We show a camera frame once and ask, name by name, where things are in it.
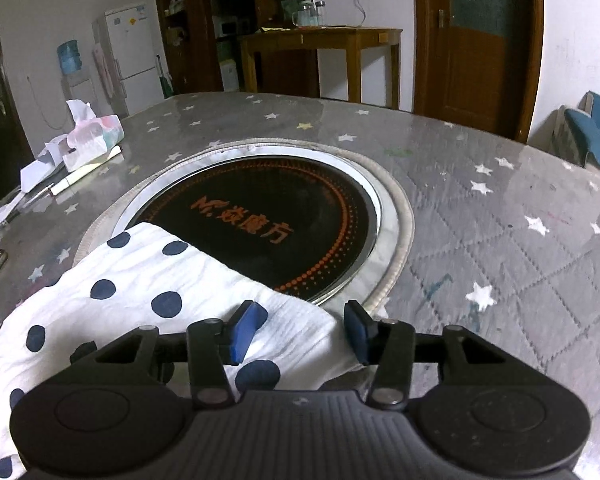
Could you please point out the white refrigerator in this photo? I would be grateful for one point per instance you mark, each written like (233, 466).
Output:
(130, 72)

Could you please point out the dark wooden shelf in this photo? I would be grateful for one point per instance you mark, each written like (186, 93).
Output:
(202, 39)

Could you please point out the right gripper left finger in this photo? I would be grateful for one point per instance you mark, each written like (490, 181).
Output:
(213, 344)

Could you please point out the water dispenser bottle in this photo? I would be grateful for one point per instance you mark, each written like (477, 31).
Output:
(69, 57)

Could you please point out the tissue pack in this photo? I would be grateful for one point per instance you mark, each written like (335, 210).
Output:
(91, 138)

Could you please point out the round black induction cooktop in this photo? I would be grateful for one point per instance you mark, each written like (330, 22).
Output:
(311, 221)

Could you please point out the glass pitcher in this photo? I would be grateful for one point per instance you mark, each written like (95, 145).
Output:
(310, 14)

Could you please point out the white navy polka-dot garment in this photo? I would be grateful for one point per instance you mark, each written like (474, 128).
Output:
(147, 276)

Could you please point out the grey star quilted table cover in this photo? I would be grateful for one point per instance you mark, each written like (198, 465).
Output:
(507, 238)

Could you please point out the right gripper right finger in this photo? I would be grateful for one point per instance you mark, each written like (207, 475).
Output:
(387, 344)

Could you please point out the blue corner sofa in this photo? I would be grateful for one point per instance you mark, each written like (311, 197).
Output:
(576, 134)

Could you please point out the brown wooden door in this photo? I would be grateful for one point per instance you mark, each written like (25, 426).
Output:
(477, 63)

